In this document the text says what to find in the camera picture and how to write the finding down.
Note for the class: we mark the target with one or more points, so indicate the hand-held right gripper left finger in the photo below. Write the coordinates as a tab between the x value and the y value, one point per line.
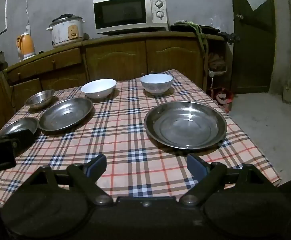
95	166

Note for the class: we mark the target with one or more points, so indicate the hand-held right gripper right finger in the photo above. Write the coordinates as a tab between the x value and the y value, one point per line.
196	167

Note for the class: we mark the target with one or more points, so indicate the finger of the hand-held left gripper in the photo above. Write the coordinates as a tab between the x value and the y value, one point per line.
24	138

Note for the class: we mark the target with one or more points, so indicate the small steel plate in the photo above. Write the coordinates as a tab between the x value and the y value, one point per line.
18	126

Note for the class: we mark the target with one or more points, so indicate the large steel plate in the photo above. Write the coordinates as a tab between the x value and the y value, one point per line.
185	127

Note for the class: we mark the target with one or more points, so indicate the small steel bowl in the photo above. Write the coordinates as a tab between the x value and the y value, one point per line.
39	100

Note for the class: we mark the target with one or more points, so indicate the medium steel plate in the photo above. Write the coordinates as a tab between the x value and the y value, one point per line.
65	115

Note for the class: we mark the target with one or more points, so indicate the wide white bowl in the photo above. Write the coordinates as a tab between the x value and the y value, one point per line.
98	88

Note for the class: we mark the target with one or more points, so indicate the deep white bowl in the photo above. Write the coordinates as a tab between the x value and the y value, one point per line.
156	83

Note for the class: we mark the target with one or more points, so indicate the plaid tablecloth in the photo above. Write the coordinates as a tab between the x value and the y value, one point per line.
125	137

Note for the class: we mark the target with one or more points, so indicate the red plastic bag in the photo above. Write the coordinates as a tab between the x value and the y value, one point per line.
223	98

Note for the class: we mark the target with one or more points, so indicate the orange electric kettle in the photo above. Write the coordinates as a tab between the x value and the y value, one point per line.
26	45

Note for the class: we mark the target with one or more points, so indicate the brown bag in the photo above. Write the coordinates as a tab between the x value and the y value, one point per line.
217	62

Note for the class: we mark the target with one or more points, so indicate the wooden kitchen cabinet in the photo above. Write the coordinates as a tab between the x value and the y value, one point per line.
115	57

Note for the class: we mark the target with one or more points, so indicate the white rice cooker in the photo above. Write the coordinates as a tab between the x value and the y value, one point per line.
63	32

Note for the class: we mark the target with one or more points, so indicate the dark green door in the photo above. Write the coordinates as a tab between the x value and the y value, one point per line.
253	55

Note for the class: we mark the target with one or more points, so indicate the black flat pan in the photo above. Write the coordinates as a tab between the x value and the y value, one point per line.
183	27

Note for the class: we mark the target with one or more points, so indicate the white microwave oven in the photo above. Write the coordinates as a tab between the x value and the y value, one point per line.
120	12

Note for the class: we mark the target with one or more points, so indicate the round door knob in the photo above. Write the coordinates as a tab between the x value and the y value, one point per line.
240	16

